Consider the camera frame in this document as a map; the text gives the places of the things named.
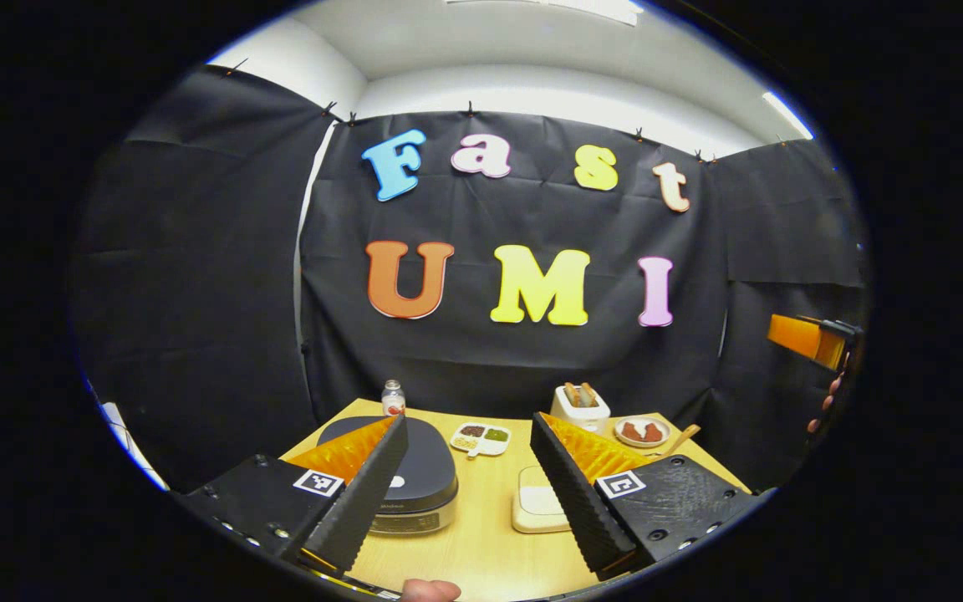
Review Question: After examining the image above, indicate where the white toaster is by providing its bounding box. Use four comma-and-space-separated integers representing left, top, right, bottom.
550, 383, 612, 433

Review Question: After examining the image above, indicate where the white divided spice dish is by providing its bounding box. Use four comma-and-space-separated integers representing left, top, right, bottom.
450, 422, 512, 459

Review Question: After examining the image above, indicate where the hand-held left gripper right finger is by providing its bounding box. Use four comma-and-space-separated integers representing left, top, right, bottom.
529, 412, 762, 584

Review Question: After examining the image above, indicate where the wooden spoon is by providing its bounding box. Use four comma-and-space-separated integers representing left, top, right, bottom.
665, 424, 701, 457

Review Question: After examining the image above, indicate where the black backdrop cloth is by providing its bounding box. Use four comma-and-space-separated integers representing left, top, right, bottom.
72, 65, 871, 490

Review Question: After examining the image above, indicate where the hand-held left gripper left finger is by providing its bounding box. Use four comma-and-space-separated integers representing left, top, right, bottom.
185, 414, 410, 578

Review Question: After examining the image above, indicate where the white round plate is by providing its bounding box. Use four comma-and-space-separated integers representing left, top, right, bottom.
614, 416, 671, 449

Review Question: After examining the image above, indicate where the dark grey rice cooker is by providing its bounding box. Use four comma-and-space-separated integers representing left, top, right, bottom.
317, 416, 460, 536

